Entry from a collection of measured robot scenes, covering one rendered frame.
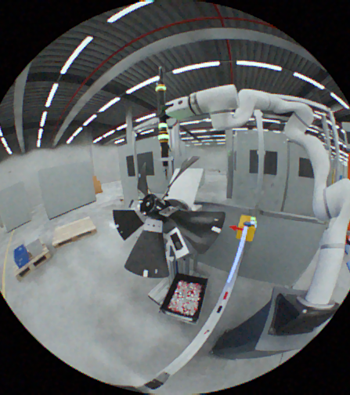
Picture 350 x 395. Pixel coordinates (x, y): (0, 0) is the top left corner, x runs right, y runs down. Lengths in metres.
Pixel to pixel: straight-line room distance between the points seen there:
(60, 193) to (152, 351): 5.63
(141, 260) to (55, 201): 5.40
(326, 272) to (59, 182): 6.14
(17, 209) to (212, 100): 7.52
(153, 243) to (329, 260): 0.71
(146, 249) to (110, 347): 1.27
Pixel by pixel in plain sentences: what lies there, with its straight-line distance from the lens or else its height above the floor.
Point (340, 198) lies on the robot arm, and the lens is 0.53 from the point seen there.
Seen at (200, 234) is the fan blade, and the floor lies 1.16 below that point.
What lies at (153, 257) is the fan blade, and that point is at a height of 1.00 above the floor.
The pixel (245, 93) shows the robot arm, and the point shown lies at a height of 1.68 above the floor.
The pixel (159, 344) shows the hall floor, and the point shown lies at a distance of 1.43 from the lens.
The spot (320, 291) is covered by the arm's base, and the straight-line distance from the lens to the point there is 0.50.
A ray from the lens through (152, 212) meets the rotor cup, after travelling 0.54.
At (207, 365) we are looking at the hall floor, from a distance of 1.44.
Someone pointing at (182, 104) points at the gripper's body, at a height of 1.62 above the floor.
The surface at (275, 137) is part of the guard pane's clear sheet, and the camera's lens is 1.15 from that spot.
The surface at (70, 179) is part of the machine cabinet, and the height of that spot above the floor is 1.33.
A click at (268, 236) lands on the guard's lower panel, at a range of 1.31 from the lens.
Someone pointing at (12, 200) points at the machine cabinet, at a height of 1.29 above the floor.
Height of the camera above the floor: 1.41
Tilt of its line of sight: 17 degrees down
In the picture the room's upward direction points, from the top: 4 degrees counter-clockwise
